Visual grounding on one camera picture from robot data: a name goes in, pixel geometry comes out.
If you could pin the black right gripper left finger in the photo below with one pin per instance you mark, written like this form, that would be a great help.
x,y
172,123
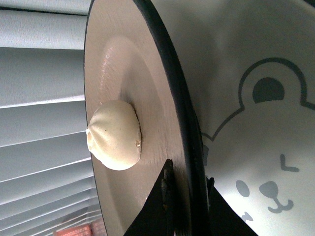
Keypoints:
x,y
156,218

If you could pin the white steamed bun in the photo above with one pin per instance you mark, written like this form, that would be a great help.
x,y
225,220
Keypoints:
x,y
114,135

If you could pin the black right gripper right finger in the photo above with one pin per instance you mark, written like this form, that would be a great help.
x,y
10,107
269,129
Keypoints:
x,y
222,220

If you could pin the beige plate with black rim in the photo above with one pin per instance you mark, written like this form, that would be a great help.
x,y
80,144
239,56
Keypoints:
x,y
129,56

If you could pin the cream bear print tray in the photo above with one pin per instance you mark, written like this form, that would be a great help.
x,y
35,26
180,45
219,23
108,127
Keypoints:
x,y
250,70

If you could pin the grey pleated curtain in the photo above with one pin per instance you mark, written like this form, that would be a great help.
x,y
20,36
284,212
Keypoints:
x,y
46,176

